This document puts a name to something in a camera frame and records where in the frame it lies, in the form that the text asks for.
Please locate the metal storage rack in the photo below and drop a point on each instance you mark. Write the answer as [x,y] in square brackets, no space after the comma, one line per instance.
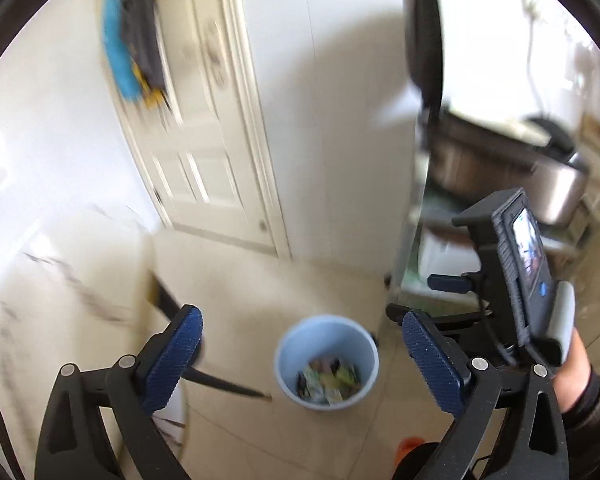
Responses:
[405,255]

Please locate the pile of trash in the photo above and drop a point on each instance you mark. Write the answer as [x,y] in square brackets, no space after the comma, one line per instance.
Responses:
[322,363]

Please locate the dark grey apron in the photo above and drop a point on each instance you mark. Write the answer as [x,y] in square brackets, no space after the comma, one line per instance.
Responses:
[140,35]

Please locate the white panel door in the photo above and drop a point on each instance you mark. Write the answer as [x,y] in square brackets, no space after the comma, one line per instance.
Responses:
[205,170]

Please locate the person's right hand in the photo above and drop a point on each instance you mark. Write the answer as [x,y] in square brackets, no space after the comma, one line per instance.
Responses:
[572,375]

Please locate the blue plastic bin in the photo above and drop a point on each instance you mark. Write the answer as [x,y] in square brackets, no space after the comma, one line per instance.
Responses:
[290,355]

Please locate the steel rice cooker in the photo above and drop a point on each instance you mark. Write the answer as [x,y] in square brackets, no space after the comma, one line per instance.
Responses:
[480,160]

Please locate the dark wrapper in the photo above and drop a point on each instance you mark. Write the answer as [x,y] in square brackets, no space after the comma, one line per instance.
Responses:
[352,391]

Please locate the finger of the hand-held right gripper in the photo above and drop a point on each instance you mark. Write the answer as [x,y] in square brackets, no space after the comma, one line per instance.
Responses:
[455,321]
[449,283]

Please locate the round marble table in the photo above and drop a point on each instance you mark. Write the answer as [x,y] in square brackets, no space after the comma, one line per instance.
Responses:
[55,335]

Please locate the person's right forearm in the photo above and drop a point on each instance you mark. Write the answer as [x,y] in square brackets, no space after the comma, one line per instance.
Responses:
[592,400]

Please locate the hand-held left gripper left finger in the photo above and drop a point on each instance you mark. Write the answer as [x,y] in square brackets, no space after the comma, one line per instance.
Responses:
[174,360]

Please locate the orange object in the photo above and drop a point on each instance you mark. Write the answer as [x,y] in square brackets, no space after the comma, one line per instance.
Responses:
[409,449]

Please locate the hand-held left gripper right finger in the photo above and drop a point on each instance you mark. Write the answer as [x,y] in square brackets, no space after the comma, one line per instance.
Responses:
[430,365]

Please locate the white container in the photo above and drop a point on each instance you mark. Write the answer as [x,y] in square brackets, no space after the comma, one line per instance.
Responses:
[445,260]

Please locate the colourful wrappers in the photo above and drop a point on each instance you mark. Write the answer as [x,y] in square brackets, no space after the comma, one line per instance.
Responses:
[311,382]

